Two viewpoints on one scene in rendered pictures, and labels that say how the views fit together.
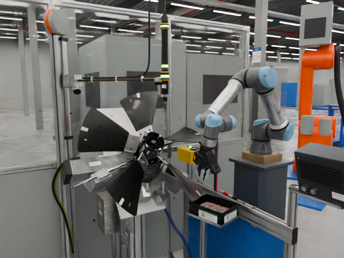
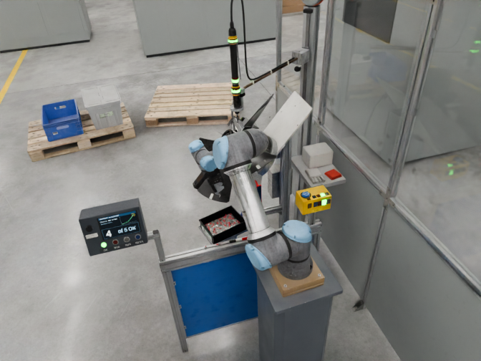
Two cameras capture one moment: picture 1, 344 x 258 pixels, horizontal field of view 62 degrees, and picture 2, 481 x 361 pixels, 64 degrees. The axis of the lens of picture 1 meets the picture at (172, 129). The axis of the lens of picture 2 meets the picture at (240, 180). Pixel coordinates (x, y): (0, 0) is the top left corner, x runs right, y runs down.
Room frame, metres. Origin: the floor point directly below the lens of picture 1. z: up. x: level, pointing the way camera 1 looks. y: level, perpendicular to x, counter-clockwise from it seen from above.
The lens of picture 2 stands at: (2.02, -1.71, 2.33)
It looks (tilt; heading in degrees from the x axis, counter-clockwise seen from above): 37 degrees down; 107
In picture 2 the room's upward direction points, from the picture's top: 3 degrees counter-clockwise
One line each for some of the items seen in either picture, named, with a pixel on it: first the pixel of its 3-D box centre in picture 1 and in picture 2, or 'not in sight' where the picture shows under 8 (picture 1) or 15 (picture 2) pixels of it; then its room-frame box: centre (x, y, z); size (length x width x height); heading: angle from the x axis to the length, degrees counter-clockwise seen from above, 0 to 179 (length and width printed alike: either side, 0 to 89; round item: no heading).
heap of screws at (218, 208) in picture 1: (213, 211); (222, 226); (1.46, -0.22, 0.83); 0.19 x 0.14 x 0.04; 47
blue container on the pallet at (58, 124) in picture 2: not in sight; (62, 119); (-1.21, 1.75, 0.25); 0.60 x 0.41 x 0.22; 128
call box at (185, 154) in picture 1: (190, 155); (313, 200); (1.94, -0.12, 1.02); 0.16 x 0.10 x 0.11; 31
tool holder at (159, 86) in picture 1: (163, 87); (237, 99); (1.51, 0.04, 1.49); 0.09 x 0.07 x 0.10; 66
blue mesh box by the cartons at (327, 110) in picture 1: (329, 125); not in sight; (7.54, -4.19, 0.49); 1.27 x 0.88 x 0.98; 121
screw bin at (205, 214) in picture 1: (213, 209); (222, 224); (1.46, -0.22, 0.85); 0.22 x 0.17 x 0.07; 47
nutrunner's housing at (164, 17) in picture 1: (165, 56); (234, 70); (1.51, 0.03, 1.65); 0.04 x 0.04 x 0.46
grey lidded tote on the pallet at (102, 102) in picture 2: not in sight; (103, 106); (-0.81, 2.05, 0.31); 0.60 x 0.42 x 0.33; 128
